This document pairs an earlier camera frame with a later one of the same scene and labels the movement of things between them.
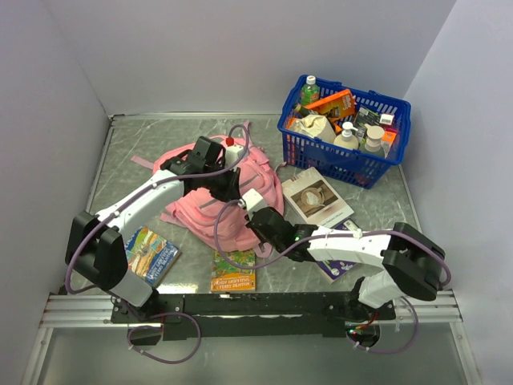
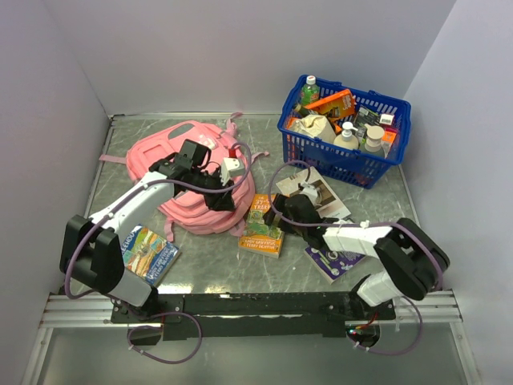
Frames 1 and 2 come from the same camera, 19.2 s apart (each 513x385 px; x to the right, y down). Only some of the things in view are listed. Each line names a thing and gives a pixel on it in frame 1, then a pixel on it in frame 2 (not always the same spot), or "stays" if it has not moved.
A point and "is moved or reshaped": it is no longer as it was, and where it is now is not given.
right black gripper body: (279, 246) → (279, 204)
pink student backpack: (224, 220) is moved or reshaped
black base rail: (253, 316) stays
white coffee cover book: (314, 199) stays
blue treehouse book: (151, 256) stays
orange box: (337, 105) stays
